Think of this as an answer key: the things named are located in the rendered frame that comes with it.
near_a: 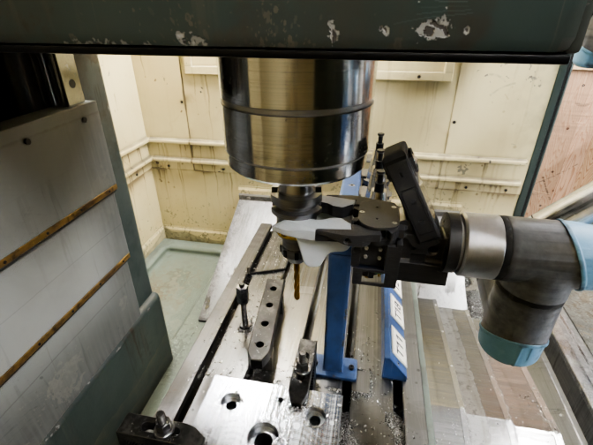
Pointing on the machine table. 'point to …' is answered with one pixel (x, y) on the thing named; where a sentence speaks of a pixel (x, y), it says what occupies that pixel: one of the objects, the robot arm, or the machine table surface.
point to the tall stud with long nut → (243, 304)
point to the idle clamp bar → (274, 300)
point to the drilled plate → (212, 411)
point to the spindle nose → (296, 117)
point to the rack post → (336, 322)
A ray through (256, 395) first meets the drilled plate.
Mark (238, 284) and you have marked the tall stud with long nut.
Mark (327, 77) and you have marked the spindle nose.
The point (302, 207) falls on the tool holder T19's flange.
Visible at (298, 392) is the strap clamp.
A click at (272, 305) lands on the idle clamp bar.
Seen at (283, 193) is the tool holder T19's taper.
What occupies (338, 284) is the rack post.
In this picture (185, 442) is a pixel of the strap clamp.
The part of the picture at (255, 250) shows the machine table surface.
